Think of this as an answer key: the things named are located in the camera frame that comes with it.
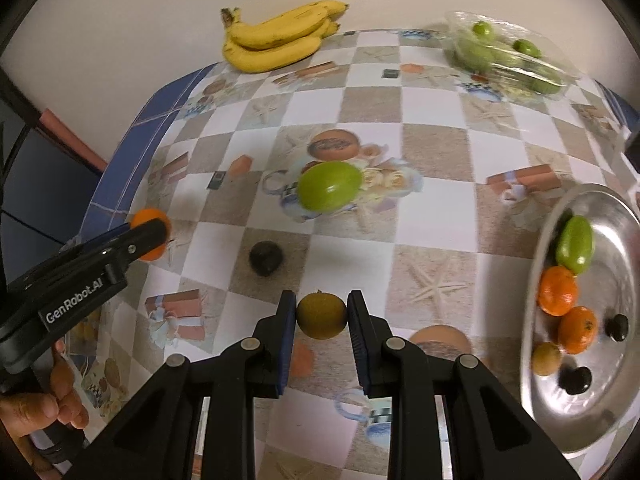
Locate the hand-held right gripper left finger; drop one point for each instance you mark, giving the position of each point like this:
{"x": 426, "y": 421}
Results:
{"x": 285, "y": 340}

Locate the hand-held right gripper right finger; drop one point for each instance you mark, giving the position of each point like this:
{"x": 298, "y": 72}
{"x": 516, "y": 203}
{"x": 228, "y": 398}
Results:
{"x": 357, "y": 340}

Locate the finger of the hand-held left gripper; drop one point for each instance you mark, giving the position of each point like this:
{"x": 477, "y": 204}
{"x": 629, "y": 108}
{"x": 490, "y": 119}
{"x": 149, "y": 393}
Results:
{"x": 135, "y": 240}

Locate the small orange mandarin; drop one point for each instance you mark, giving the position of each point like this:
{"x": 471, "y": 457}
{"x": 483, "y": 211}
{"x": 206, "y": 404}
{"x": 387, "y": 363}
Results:
{"x": 147, "y": 217}
{"x": 556, "y": 291}
{"x": 577, "y": 331}

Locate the brown longan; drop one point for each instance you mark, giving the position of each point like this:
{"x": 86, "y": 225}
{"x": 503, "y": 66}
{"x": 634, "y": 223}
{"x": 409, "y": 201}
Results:
{"x": 546, "y": 359}
{"x": 321, "y": 316}

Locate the stainless steel bowl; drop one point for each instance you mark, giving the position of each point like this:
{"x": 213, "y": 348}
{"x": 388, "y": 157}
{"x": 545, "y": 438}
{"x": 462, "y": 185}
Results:
{"x": 600, "y": 410}

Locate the dark cherry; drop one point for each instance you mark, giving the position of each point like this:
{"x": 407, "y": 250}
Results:
{"x": 575, "y": 380}
{"x": 618, "y": 327}
{"x": 265, "y": 258}

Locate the person's left hand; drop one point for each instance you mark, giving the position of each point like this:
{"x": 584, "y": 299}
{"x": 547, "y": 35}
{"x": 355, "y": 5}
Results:
{"x": 30, "y": 410}

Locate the dark cabinet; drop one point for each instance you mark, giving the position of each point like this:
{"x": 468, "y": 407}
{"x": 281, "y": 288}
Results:
{"x": 35, "y": 170}

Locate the green jujube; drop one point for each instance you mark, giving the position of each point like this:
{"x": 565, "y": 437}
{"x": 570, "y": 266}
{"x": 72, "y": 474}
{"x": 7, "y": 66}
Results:
{"x": 575, "y": 245}
{"x": 327, "y": 187}

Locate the yellow banana bunch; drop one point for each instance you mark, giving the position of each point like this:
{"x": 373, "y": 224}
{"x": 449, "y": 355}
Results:
{"x": 270, "y": 55}

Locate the pile of green jujubes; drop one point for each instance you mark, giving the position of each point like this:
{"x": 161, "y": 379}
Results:
{"x": 480, "y": 52}

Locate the clear plastic clamshell container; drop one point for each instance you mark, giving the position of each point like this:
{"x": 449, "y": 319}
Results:
{"x": 452, "y": 25}

